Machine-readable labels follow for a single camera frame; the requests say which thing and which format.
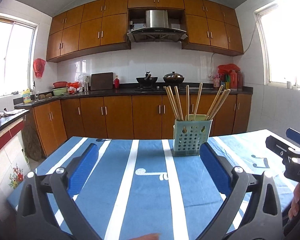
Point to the green perforated utensil holder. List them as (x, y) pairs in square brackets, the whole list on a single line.
[(190, 135)]

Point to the red basin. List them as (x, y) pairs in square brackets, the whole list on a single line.
[(60, 84)]

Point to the black kitchen countertop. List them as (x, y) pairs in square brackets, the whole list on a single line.
[(130, 91)]

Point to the stainless range hood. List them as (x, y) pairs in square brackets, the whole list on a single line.
[(156, 25)]

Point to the green basin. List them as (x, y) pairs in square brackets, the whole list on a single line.
[(60, 91)]

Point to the person's left hand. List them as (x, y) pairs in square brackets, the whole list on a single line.
[(151, 236)]

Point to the red bottle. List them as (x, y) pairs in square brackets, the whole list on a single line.
[(116, 82)]

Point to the left window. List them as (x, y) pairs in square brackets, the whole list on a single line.
[(17, 38)]

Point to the bamboo chopstick two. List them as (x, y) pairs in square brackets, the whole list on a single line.
[(221, 103)]

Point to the red plastic bag on wall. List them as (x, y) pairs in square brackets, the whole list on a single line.
[(39, 67)]

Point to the person's right hand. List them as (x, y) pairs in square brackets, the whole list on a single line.
[(295, 206)]

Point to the red bag on counter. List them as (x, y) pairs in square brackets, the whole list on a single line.
[(228, 68)]

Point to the black wok with lid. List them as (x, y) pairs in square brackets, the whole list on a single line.
[(173, 78)]

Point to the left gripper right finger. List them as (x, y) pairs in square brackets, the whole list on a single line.
[(222, 172)]

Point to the wooden kitchen cabinets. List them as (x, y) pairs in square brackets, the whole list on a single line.
[(109, 25), (140, 116)]

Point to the dark cutting board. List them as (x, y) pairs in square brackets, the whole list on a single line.
[(102, 81)]

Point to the window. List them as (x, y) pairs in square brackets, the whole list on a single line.
[(17, 38), (278, 24)]

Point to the right window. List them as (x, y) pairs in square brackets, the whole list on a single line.
[(278, 24)]

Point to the wooden upper kitchen cabinets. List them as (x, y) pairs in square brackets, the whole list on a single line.
[(109, 25)]

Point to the yellow detergent bottle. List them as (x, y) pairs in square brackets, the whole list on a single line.
[(27, 96)]

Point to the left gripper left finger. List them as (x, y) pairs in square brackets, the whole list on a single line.
[(79, 169)]

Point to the black wok left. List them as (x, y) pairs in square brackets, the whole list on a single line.
[(147, 81)]

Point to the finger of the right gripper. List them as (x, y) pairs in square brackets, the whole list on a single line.
[(293, 135), (280, 148)]

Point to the blue striped tablecloth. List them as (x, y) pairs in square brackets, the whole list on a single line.
[(138, 187)]

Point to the wooden lower kitchen cabinets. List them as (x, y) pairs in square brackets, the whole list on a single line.
[(140, 116)]

